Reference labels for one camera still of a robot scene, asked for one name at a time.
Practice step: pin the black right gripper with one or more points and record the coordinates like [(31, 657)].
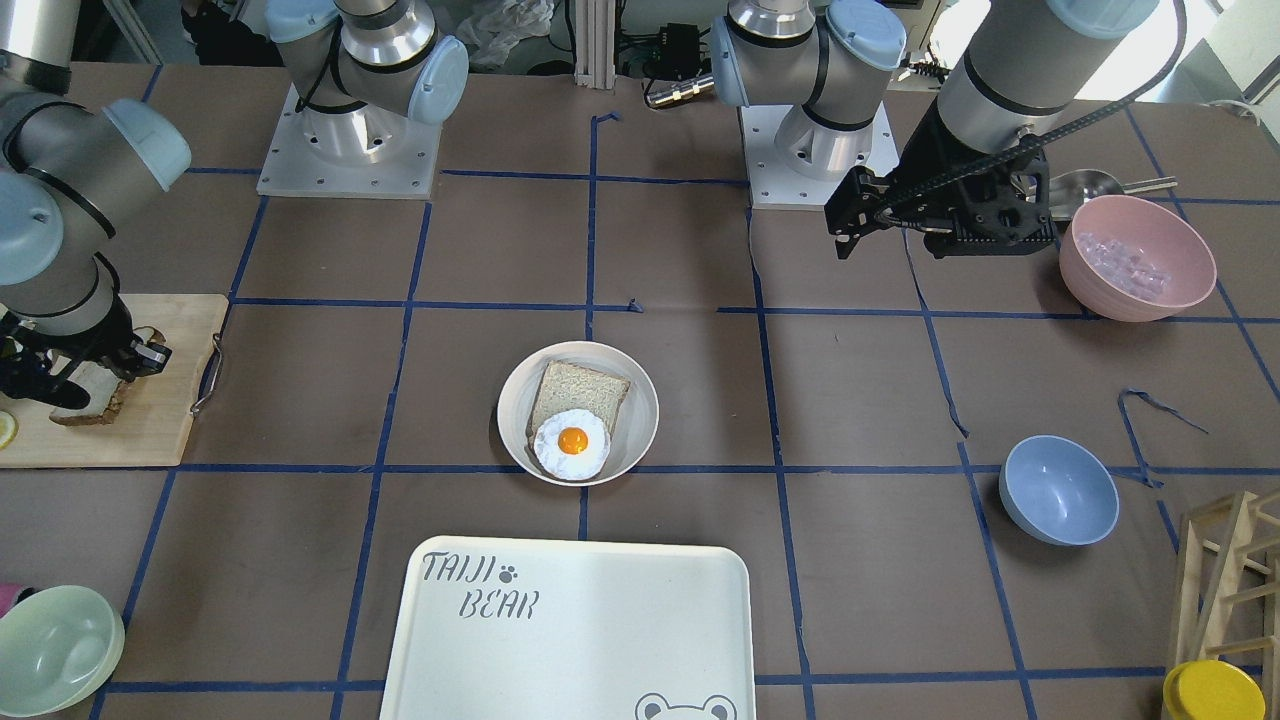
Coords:
[(42, 366)]

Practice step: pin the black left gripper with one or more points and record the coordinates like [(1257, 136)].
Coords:
[(925, 160)]

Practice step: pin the bread slice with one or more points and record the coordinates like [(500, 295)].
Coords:
[(567, 386), (104, 381)]

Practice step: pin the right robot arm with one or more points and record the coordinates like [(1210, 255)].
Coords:
[(362, 71)]

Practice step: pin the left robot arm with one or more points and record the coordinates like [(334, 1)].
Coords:
[(1020, 71)]

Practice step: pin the cream round plate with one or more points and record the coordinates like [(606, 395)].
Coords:
[(636, 426)]

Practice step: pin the wooden cutting board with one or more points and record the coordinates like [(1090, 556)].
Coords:
[(153, 426)]

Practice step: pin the metal scoop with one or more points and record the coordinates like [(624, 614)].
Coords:
[(1072, 189)]

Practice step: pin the pink cloth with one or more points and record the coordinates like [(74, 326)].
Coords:
[(13, 593)]

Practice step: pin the green bowl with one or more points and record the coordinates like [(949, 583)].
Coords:
[(57, 648)]

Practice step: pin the pink bowl with ice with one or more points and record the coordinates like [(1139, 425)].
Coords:
[(1130, 260)]

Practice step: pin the blue bowl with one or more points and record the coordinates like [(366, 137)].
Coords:
[(1058, 492)]

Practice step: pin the fried egg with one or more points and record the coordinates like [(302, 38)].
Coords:
[(572, 445)]

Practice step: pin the cream bear tray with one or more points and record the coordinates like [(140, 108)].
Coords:
[(505, 628)]

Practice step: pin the wooden dish rack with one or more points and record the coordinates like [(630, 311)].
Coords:
[(1227, 559)]

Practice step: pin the yellow mug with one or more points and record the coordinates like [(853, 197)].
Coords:
[(1211, 689)]

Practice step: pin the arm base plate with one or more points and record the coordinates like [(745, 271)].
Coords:
[(795, 164), (367, 154)]

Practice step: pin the aluminium frame post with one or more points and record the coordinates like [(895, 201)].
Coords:
[(594, 33)]

